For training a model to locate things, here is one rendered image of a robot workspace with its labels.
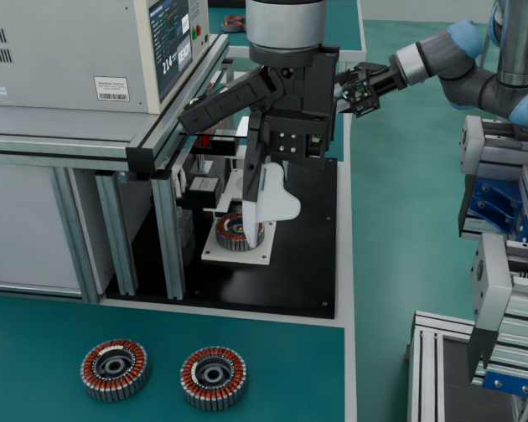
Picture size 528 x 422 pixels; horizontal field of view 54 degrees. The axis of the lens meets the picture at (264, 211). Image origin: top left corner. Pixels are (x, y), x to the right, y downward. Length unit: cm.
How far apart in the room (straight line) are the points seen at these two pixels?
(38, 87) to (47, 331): 46
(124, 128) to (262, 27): 50
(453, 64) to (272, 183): 63
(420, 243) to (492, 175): 131
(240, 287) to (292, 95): 62
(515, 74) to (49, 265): 95
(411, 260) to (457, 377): 83
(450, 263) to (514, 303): 164
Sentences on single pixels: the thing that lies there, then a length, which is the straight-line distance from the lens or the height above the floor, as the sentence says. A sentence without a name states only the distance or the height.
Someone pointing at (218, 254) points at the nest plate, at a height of 78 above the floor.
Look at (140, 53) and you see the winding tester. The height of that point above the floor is 123.
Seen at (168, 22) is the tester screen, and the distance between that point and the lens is 104.
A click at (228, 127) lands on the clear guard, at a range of 103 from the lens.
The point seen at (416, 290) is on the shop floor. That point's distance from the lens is 229.
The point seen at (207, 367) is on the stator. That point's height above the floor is 76.
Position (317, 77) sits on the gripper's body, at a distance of 51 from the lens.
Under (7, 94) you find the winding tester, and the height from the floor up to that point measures 114.
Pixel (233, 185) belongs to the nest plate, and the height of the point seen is 78.
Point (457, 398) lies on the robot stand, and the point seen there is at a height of 21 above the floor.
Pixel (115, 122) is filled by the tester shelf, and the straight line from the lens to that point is 97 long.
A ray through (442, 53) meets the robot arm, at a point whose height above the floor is 120.
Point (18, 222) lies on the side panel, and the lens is 108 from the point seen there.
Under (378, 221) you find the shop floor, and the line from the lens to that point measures 266.
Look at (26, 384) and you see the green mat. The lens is 102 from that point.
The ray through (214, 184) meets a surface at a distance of 112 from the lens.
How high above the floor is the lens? 150
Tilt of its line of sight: 34 degrees down
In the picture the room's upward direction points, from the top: straight up
